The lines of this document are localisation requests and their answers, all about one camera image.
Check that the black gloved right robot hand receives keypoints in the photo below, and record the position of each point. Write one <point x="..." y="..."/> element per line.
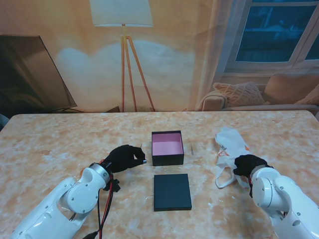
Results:
<point x="249" y="163"/>

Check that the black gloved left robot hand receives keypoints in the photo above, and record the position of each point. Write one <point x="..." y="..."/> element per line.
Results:
<point x="123" y="159"/>

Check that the white plastic bag orange print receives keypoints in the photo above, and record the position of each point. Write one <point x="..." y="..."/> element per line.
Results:
<point x="230" y="144"/>

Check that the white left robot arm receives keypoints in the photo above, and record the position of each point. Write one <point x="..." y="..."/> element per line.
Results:
<point x="79" y="196"/>

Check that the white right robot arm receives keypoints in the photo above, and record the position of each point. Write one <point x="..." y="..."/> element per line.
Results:
<point x="274" y="191"/>

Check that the black gift box pink inside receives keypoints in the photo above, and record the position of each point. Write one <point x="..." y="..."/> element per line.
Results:
<point x="165" y="159"/>

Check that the black flat box lid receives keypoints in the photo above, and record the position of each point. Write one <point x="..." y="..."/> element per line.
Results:
<point x="172" y="193"/>

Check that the knitted beige cushion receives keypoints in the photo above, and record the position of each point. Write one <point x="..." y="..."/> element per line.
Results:
<point x="239" y="94"/>

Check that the beige sofa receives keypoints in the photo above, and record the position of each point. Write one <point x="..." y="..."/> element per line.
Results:
<point x="286" y="87"/>

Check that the dark flat television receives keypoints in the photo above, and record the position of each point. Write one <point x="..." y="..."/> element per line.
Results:
<point x="25" y="74"/>

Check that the white framed window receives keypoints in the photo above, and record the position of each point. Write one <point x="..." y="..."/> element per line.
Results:
<point x="269" y="32"/>

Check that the tripod floor lamp white shade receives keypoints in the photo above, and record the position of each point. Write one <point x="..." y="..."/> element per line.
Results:
<point x="122" y="12"/>

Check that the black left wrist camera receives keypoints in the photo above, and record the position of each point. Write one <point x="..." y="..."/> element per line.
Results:
<point x="115" y="186"/>

